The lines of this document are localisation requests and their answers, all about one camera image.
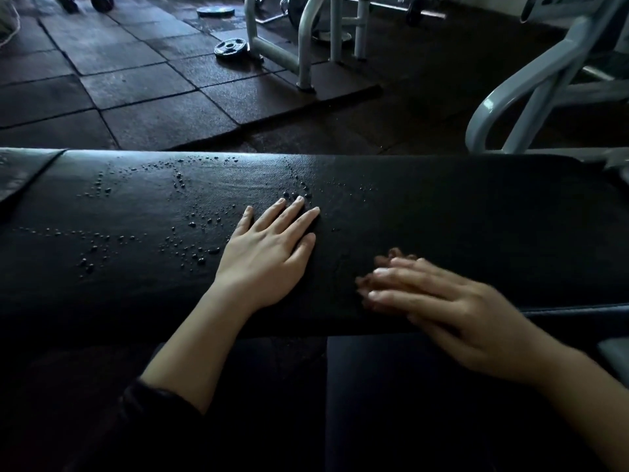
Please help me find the person's left forearm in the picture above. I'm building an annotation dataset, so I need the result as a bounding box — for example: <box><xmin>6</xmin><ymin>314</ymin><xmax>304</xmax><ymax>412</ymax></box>
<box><xmin>140</xmin><ymin>282</ymin><xmax>269</xmax><ymax>414</ymax></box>

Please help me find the person's left hand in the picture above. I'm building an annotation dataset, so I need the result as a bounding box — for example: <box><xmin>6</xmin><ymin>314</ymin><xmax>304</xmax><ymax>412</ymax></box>
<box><xmin>212</xmin><ymin>195</ymin><xmax>321</xmax><ymax>311</ymax></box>

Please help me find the person's right forearm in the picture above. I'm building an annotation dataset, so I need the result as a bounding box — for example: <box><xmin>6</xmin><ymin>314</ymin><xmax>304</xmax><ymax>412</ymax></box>
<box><xmin>538</xmin><ymin>346</ymin><xmax>629</xmax><ymax>472</ymax></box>

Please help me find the steel barbell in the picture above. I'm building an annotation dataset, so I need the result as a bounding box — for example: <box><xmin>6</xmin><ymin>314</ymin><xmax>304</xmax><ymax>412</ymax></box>
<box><xmin>341</xmin><ymin>0</ymin><xmax>448</xmax><ymax>25</ymax></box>

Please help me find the black bench pad section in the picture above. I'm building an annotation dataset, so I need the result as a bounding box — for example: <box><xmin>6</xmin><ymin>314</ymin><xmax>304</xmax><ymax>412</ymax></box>
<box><xmin>0</xmin><ymin>148</ymin><xmax>66</xmax><ymax>204</ymax></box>

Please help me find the person's black sleeve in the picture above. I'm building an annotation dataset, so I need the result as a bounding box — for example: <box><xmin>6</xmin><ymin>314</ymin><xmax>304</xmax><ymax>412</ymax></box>
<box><xmin>64</xmin><ymin>378</ymin><xmax>209</xmax><ymax>472</ymax></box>

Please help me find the black padded bench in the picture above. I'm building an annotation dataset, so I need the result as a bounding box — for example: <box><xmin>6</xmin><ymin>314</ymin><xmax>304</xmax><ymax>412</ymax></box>
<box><xmin>0</xmin><ymin>149</ymin><xmax>629</xmax><ymax>340</ymax></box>

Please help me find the black weight plate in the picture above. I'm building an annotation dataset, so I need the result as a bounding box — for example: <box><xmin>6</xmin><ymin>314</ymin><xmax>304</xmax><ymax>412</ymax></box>
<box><xmin>214</xmin><ymin>37</ymin><xmax>263</xmax><ymax>64</ymax></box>

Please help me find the white curved gym machine frame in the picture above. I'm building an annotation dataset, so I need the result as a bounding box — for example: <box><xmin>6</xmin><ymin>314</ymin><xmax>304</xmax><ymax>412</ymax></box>
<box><xmin>465</xmin><ymin>0</ymin><xmax>629</xmax><ymax>155</ymax></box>

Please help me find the scatter of water droplets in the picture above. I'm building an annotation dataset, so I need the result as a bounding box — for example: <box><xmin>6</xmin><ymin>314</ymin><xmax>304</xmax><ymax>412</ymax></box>
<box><xmin>15</xmin><ymin>154</ymin><xmax>379</xmax><ymax>277</ymax></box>

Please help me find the person's right hand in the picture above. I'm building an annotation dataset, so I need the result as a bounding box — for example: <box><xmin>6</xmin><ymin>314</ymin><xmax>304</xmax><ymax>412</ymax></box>
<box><xmin>356</xmin><ymin>257</ymin><xmax>586</xmax><ymax>390</ymax></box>

